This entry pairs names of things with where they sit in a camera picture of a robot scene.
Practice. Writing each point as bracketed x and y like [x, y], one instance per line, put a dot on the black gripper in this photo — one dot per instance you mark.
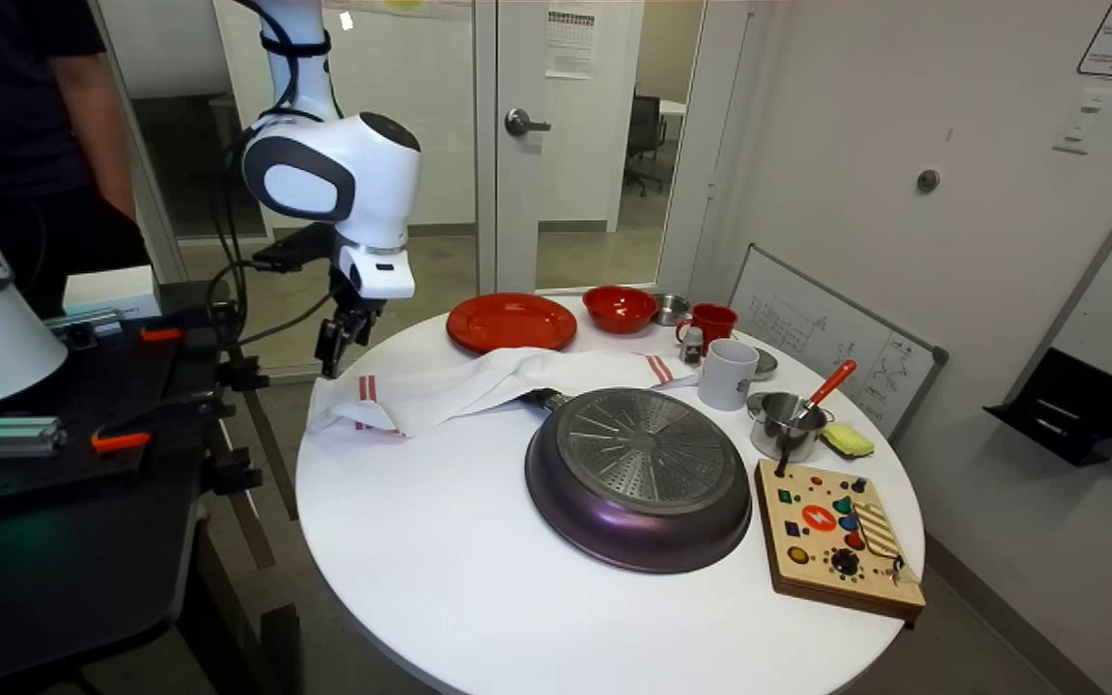
[357, 313]

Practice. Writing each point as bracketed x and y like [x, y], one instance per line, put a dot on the white towel with red stripes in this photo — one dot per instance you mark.
[454, 387]

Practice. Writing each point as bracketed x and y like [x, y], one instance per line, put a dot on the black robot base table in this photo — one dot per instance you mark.
[55, 564]

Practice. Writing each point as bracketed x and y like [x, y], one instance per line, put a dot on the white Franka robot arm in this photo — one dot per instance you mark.
[349, 167]

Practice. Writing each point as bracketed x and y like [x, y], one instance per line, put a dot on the red plate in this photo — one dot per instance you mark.
[510, 325]

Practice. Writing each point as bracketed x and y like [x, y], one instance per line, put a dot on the black clamp with orange tip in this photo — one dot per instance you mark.
[123, 441]
[161, 334]

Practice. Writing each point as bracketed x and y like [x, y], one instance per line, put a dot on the white door with glass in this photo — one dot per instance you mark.
[519, 195]

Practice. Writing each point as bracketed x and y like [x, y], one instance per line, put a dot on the white box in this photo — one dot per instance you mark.
[114, 295]

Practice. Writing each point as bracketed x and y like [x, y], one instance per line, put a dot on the red bowl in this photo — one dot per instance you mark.
[621, 311]

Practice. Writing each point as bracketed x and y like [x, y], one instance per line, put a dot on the red mug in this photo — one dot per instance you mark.
[711, 325]

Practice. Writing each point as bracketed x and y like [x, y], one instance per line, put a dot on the black office chair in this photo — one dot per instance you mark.
[647, 136]

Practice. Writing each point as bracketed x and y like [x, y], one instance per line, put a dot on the paper sign on door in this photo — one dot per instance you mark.
[571, 42]

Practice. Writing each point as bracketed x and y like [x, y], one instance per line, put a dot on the white mug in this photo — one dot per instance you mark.
[725, 374]

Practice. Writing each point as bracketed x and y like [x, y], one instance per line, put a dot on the person in blue shirt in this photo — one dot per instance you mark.
[10, 116]

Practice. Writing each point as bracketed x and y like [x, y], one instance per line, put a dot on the steel pot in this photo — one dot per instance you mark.
[773, 419]

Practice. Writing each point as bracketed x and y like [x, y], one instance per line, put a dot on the small leaning whiteboard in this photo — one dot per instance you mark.
[827, 329]

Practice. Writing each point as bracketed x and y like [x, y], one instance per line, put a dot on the yellow green sponge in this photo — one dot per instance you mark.
[849, 441]

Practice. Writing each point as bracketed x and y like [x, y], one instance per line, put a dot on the wooden toy board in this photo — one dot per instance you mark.
[840, 543]

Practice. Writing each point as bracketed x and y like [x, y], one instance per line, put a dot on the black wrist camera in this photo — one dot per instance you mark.
[297, 250]

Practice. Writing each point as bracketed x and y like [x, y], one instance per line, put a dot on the round wall knob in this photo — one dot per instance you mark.
[927, 183]

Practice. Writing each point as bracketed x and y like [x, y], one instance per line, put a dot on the black wall tray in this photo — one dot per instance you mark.
[1073, 407]

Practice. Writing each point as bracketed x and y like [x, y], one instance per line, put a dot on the small wall label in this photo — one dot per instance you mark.
[1083, 122]

